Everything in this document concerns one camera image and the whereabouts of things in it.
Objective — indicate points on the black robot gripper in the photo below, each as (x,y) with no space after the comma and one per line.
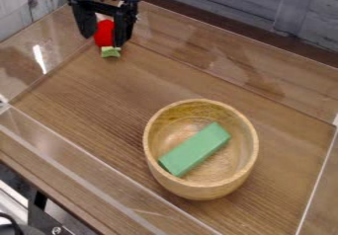
(123,10)

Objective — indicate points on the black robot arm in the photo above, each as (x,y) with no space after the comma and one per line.
(122,10)

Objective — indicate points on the light wooden bowl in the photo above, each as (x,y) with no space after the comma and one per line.
(227,168)

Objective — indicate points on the red plush strawberry toy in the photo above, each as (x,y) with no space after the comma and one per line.
(103,39)

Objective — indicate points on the green rectangular block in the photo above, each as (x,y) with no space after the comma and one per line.
(194,150)

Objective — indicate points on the black table leg bracket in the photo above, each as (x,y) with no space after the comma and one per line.
(39,219)

